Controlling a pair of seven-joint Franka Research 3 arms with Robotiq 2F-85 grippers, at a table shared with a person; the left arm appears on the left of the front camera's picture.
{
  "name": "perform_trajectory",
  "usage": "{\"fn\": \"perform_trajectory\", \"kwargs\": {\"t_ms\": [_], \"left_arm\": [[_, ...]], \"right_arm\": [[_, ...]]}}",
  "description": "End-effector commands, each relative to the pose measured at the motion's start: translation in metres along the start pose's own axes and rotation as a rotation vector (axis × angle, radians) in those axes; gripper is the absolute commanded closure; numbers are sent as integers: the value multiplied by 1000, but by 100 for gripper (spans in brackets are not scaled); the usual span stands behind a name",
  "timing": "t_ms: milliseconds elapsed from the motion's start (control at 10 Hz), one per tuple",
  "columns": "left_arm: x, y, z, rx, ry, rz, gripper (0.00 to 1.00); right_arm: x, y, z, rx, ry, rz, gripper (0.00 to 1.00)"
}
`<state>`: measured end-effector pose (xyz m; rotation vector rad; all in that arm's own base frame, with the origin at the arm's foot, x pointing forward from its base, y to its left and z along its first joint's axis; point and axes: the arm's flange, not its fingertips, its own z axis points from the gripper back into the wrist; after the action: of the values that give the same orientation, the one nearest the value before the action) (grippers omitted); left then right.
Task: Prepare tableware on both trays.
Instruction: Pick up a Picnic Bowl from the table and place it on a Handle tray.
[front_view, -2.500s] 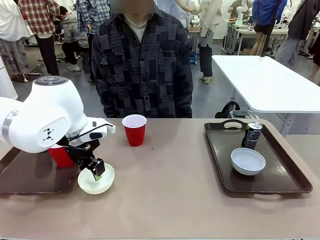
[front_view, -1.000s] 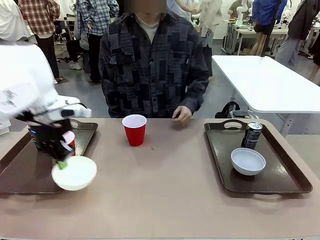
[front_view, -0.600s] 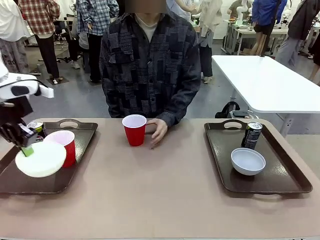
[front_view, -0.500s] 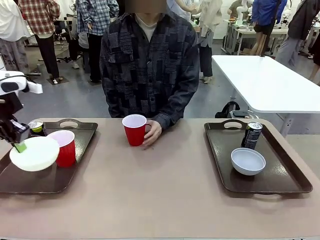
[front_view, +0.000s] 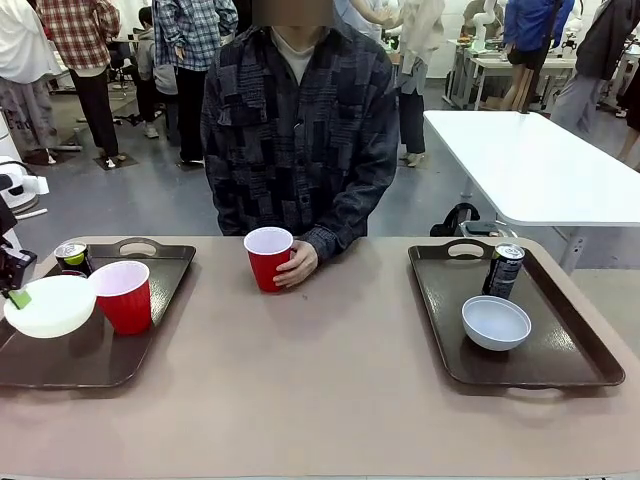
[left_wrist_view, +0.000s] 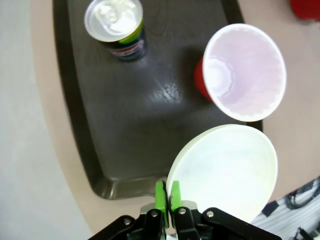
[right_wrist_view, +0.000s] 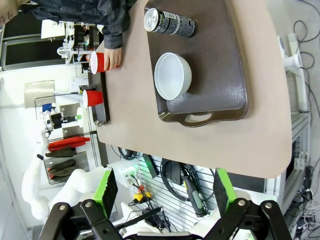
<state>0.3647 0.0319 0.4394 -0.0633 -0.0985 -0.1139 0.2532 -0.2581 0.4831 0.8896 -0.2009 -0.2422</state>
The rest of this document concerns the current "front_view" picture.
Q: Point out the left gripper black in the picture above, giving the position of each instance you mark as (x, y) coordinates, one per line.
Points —
(15, 267)

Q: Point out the white round bowl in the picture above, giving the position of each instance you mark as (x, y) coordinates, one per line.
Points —
(495, 325)
(50, 310)

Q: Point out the black Pepsi can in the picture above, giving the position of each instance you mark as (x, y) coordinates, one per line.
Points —
(502, 277)
(82, 266)

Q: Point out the red plastic cup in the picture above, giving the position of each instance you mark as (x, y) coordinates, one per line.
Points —
(262, 270)
(125, 310)

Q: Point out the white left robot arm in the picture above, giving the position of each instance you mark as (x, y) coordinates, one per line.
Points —
(32, 185)

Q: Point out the person's left forearm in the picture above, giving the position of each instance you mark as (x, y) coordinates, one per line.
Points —
(345, 230)

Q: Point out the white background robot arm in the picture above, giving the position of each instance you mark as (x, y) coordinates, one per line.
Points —
(480, 25)

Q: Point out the person's left hand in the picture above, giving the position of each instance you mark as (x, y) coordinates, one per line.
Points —
(300, 265)

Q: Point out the brown plastic serving tray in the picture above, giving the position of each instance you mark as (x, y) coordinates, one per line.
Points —
(550, 350)
(125, 360)

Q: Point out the bystander in white top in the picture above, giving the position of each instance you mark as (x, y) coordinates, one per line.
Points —
(20, 45)

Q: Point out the bystander in red plaid shirt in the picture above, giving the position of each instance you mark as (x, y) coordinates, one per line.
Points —
(75, 30)

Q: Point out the bystander in grey hoodie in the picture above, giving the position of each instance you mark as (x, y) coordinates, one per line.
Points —
(147, 50)

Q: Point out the person in dark patchwork shirt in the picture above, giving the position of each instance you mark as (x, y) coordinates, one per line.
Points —
(300, 150)

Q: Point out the bystander in blue plaid shirt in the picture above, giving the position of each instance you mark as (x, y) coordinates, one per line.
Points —
(190, 30)

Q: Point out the black bag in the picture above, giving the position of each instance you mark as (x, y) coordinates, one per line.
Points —
(450, 220)

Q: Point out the grey metal device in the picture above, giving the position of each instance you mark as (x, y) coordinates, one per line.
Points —
(487, 229)

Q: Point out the bystander in beige coat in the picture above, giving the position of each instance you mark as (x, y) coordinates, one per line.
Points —
(417, 40)

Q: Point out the white background desk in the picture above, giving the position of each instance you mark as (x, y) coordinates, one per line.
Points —
(492, 65)

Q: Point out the white rectangular table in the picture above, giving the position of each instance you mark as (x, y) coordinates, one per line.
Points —
(540, 165)

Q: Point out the bystander in blue jacket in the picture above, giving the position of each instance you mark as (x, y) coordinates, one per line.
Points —
(535, 20)

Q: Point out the bystander in dark jacket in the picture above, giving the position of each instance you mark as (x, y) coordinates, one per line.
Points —
(600, 40)

